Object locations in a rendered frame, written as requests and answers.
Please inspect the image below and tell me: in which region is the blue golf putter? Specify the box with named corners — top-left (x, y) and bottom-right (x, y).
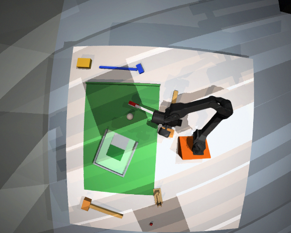
top-left (99, 64), bottom-right (144, 74)

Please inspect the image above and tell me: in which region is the white golf ball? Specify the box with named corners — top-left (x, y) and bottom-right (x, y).
top-left (127, 113), bottom-right (133, 120)

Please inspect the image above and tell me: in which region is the yellow rectangular block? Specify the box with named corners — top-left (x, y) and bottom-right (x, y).
top-left (76, 58), bottom-right (92, 69)

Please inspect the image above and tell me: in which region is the green rectangular mat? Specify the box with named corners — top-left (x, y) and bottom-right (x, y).
top-left (83, 84), bottom-right (160, 195)

